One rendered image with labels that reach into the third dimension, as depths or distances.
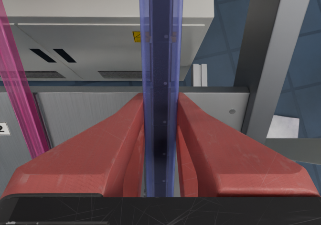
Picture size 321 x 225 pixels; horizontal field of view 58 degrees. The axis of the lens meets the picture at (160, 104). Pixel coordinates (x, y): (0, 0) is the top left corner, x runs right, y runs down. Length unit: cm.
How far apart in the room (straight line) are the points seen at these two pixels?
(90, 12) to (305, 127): 93
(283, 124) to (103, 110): 98
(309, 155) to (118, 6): 56
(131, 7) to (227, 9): 75
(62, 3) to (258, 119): 40
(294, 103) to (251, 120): 96
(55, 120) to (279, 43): 20
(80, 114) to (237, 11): 104
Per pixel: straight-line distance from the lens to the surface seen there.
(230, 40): 119
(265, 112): 26
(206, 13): 52
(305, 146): 81
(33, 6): 56
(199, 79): 81
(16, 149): 32
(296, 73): 124
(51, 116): 27
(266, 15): 23
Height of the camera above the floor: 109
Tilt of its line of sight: 83 degrees down
